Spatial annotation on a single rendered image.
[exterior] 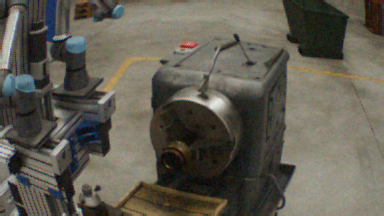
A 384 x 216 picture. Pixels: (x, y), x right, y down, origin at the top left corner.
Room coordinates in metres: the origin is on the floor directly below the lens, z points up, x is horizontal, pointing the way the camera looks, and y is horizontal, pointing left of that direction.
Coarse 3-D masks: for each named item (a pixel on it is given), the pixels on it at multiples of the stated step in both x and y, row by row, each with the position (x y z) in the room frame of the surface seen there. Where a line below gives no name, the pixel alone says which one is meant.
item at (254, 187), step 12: (276, 144) 1.87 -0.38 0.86; (276, 156) 1.94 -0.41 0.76; (264, 168) 1.74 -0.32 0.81; (276, 168) 1.98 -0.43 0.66; (204, 180) 1.66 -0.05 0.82; (228, 180) 1.62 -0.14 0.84; (252, 180) 1.58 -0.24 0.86; (264, 180) 1.78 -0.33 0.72; (240, 192) 1.59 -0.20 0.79; (252, 192) 1.61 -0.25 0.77; (264, 192) 1.83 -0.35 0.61; (240, 204) 1.59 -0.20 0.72; (252, 204) 1.62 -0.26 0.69
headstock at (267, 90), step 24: (240, 48) 2.05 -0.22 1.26; (264, 48) 2.08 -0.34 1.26; (168, 72) 1.76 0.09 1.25; (192, 72) 1.73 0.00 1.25; (216, 72) 1.73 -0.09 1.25; (240, 72) 1.73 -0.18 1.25; (264, 72) 1.74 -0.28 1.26; (168, 96) 1.72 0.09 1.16; (240, 96) 1.61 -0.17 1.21; (264, 96) 1.60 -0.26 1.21; (264, 120) 1.61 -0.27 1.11; (264, 144) 1.63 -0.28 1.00; (240, 168) 1.60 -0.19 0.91
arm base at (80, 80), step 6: (84, 66) 1.88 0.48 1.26; (66, 72) 1.86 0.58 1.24; (72, 72) 1.84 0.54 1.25; (78, 72) 1.85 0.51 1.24; (84, 72) 1.87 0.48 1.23; (66, 78) 1.85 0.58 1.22; (72, 78) 1.83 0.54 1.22; (78, 78) 1.84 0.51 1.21; (84, 78) 1.86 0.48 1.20; (66, 84) 1.83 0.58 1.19; (72, 84) 1.82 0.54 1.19; (78, 84) 1.84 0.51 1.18; (84, 84) 1.85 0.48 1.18; (72, 90) 1.82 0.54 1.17
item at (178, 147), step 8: (168, 144) 1.45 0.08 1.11; (176, 144) 1.43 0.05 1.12; (184, 144) 1.43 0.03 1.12; (168, 152) 1.38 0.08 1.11; (176, 152) 1.39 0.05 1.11; (184, 152) 1.40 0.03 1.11; (168, 160) 1.43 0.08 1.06; (176, 160) 1.44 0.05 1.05; (184, 160) 1.39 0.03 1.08; (168, 168) 1.39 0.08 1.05; (176, 168) 1.37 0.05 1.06
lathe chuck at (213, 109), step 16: (176, 96) 1.57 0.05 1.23; (192, 96) 1.54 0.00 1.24; (208, 96) 1.56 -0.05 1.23; (160, 112) 1.56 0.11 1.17; (176, 112) 1.54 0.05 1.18; (192, 112) 1.52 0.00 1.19; (208, 112) 1.49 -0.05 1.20; (224, 112) 1.51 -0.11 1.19; (160, 128) 1.57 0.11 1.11; (192, 128) 1.51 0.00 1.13; (208, 128) 1.49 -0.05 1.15; (224, 128) 1.47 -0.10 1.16; (160, 144) 1.57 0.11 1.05; (192, 160) 1.52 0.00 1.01; (208, 160) 1.49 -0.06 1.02; (224, 160) 1.47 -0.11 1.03; (192, 176) 1.52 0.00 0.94; (208, 176) 1.49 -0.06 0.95
